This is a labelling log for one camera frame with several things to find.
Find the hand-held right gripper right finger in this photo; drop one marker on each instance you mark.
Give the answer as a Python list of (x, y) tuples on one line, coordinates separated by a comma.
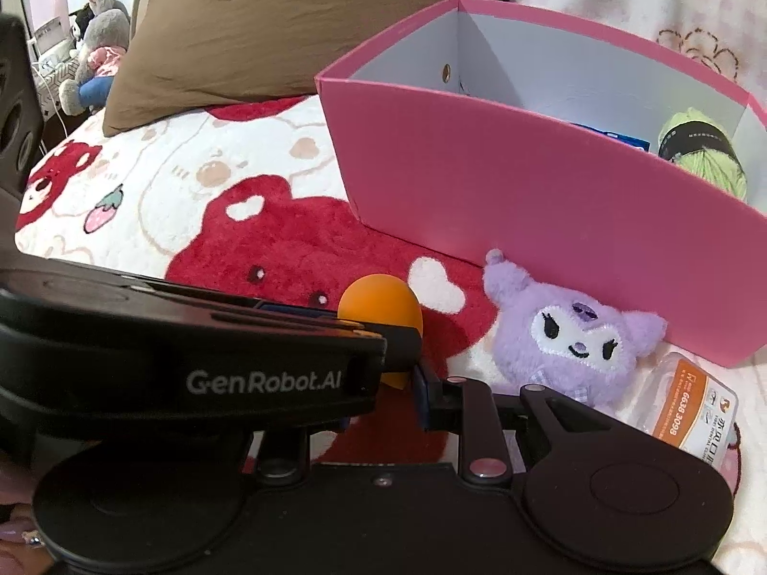
[(421, 398)]

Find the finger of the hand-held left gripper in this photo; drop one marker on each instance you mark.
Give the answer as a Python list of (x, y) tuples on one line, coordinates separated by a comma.
[(311, 320), (402, 347)]

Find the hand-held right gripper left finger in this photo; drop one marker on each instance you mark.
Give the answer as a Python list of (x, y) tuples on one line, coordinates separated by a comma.
[(281, 446)]

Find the orange makeup sponge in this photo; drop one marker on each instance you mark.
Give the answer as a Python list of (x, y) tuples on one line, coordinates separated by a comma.
[(377, 302)]

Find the purple plush toy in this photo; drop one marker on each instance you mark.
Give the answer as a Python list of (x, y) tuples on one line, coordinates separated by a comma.
[(521, 311)]

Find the pink cardboard box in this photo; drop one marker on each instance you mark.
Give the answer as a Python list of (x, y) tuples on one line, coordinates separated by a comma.
[(509, 203)]

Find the clear orange-label plastic box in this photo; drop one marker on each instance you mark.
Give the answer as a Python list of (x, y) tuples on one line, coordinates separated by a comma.
[(689, 407)]

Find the blue wipes packet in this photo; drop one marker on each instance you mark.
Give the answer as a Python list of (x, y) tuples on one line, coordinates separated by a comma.
[(617, 138)]

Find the person's left hand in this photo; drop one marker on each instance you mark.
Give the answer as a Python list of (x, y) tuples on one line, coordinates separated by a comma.
[(15, 527)]

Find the red bear printed blanket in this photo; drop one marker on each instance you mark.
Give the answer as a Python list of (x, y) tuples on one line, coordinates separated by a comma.
[(269, 251)]

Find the brown embroidered pillow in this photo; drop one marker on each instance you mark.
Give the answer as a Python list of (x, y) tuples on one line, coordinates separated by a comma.
[(269, 42)]

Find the grey stuffed toy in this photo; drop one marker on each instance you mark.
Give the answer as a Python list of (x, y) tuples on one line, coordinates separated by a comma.
[(108, 30)]

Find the white lattice basket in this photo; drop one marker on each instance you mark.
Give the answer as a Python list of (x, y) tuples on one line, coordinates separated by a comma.
[(51, 36)]

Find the green yarn ball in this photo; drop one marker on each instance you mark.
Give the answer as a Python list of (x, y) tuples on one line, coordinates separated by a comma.
[(710, 175)]

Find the black and white plush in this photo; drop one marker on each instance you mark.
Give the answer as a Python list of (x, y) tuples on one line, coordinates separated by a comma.
[(84, 18)]

